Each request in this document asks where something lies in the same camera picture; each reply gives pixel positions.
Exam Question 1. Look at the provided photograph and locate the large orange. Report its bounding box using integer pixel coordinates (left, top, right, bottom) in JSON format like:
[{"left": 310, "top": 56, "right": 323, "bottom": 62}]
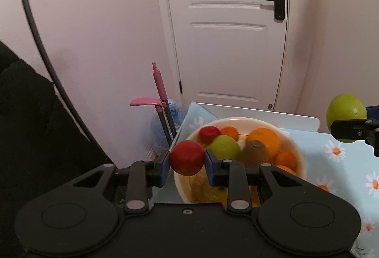
[{"left": 246, "top": 127, "right": 281, "bottom": 158}]

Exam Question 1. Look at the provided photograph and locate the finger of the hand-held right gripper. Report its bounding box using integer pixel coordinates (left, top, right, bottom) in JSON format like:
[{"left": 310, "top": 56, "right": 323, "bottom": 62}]
[
  {"left": 330, "top": 118, "right": 379, "bottom": 157},
  {"left": 365, "top": 105, "right": 379, "bottom": 119}
]

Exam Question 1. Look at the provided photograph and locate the white panel door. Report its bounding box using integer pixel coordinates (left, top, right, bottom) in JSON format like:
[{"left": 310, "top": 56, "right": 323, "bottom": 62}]
[{"left": 151, "top": 0, "right": 290, "bottom": 112}]

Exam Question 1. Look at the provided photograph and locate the pink dustpan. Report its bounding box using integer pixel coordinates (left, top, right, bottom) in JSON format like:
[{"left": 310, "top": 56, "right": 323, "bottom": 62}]
[{"left": 129, "top": 97, "right": 172, "bottom": 147}]

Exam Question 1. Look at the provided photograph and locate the dark cloth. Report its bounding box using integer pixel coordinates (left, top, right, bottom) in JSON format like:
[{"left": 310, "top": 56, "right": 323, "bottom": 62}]
[{"left": 0, "top": 40, "right": 114, "bottom": 258}]

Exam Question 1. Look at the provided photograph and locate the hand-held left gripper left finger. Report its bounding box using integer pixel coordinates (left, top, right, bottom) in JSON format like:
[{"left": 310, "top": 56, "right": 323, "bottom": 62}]
[{"left": 71, "top": 151, "right": 171, "bottom": 215}]

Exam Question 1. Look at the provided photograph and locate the cream round bowl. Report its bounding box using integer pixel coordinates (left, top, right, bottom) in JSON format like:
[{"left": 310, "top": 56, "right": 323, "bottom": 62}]
[{"left": 173, "top": 117, "right": 307, "bottom": 204}]

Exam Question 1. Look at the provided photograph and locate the green apple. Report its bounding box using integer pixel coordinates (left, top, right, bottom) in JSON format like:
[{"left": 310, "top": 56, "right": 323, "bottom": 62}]
[
  {"left": 206, "top": 135, "right": 241, "bottom": 161},
  {"left": 326, "top": 94, "right": 368, "bottom": 144}
]

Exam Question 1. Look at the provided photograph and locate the grey metal pole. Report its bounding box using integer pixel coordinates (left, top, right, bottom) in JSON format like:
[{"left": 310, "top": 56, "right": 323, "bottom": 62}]
[{"left": 0, "top": 0, "right": 114, "bottom": 165}]

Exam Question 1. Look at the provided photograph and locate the light blue daisy tablecloth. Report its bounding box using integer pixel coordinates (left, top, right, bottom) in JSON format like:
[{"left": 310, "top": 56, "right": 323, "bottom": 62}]
[{"left": 154, "top": 101, "right": 379, "bottom": 258}]

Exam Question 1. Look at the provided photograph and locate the blue water bottle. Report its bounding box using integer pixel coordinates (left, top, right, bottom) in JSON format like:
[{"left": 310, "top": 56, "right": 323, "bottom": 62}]
[{"left": 150, "top": 99, "right": 189, "bottom": 156}]

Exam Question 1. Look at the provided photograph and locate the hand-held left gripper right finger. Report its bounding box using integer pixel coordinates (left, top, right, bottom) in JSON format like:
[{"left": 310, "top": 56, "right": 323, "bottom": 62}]
[{"left": 206, "top": 149, "right": 308, "bottom": 214}]

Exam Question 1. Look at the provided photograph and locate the red cherry tomato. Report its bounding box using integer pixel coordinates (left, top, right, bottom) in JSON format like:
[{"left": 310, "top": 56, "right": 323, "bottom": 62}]
[
  {"left": 169, "top": 140, "right": 206, "bottom": 176},
  {"left": 198, "top": 126, "right": 221, "bottom": 145}
]

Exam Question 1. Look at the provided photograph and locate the brown kiwi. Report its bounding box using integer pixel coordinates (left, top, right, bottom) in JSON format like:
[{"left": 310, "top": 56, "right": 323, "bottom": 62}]
[{"left": 240, "top": 140, "right": 271, "bottom": 168}]

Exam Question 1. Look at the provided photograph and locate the small orange mandarin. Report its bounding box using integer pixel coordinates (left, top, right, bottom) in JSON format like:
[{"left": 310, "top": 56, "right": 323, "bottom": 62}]
[
  {"left": 221, "top": 126, "right": 239, "bottom": 142},
  {"left": 272, "top": 151, "right": 298, "bottom": 170},
  {"left": 275, "top": 165, "right": 297, "bottom": 176}
]

